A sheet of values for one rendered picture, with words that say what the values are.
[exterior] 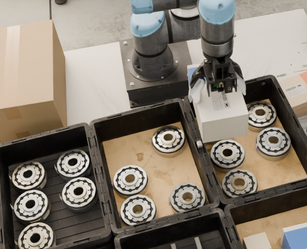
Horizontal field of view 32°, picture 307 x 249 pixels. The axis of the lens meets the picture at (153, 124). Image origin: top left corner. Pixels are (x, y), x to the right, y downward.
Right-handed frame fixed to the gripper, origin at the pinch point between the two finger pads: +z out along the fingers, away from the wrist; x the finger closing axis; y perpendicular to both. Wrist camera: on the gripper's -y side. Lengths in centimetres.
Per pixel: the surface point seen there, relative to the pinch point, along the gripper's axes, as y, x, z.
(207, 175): 11.9, -5.5, 19.7
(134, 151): -6.6, -25.3, 28.6
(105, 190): 11.7, -34.2, 18.4
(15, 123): -28, -64, 30
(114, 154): -6.8, -31.5, 28.6
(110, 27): -159, -32, 113
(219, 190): 18.2, -3.5, 18.3
